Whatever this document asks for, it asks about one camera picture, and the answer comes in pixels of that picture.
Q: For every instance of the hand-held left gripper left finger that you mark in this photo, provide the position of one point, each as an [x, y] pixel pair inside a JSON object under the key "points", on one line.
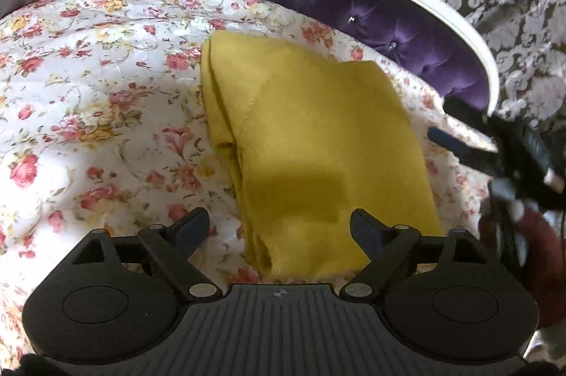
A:
{"points": [[194, 227]]}

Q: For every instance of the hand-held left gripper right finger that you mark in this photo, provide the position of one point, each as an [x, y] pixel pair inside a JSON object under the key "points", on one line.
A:
{"points": [[365, 227]]}

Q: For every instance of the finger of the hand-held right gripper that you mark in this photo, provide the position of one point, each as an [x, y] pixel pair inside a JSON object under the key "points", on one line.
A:
{"points": [[464, 112], [451, 143]]}

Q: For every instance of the yellow knit sweater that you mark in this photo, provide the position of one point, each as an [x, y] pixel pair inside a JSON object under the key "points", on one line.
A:
{"points": [[309, 137]]}

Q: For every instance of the person's right forearm red sleeve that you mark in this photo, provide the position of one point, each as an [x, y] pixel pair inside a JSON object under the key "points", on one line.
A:
{"points": [[539, 261]]}

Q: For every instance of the floral quilted bedspread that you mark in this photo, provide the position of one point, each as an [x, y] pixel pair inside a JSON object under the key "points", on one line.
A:
{"points": [[110, 92]]}

